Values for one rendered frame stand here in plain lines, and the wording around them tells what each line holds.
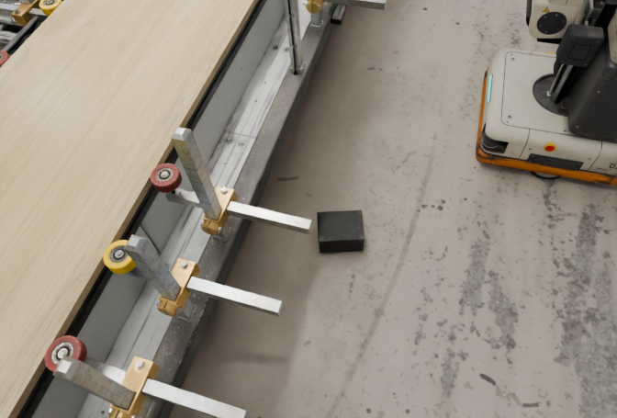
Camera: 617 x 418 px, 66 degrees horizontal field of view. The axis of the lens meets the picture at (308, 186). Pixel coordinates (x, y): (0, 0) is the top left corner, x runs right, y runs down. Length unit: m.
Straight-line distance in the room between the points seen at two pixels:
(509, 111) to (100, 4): 1.78
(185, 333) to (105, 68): 0.91
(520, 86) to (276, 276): 1.45
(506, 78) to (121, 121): 1.79
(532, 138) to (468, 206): 0.41
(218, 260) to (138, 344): 0.32
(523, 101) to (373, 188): 0.81
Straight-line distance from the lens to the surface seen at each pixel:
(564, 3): 2.13
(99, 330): 1.43
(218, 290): 1.23
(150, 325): 1.50
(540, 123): 2.41
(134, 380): 1.23
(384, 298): 2.10
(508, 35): 3.29
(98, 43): 1.88
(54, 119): 1.67
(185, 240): 1.58
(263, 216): 1.33
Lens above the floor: 1.95
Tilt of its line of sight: 56 degrees down
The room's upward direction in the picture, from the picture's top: 5 degrees counter-clockwise
